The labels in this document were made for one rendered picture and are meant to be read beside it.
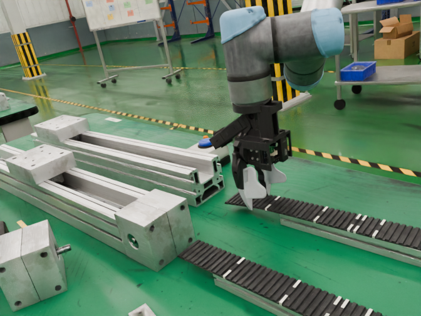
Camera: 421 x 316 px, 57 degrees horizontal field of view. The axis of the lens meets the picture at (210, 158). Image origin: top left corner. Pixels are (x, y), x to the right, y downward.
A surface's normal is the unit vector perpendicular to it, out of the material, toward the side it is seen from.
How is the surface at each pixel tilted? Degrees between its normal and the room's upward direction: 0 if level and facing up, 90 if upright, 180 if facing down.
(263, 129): 89
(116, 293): 0
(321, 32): 80
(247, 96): 89
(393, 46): 89
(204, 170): 90
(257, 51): 101
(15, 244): 0
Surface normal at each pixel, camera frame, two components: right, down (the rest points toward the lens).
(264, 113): -0.67, 0.38
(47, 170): 0.73, 0.15
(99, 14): -0.47, 0.42
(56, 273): 0.39, 0.29
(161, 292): -0.18, -0.90
